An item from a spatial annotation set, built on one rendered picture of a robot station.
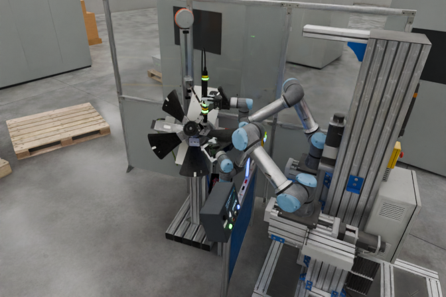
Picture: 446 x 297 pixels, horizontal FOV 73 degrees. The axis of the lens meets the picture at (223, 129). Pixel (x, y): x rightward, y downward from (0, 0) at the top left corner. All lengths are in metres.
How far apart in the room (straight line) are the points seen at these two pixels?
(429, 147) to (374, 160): 2.74
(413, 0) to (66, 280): 4.34
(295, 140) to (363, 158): 1.21
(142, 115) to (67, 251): 1.48
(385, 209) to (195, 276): 1.63
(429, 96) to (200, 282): 3.25
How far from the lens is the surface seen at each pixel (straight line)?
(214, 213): 1.50
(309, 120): 2.21
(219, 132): 2.24
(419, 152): 4.55
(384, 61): 1.59
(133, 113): 3.47
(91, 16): 10.17
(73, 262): 3.11
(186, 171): 2.21
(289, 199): 1.63
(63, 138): 4.63
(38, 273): 3.16
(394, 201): 1.89
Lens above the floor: 2.31
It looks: 29 degrees down
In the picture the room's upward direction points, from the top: 2 degrees clockwise
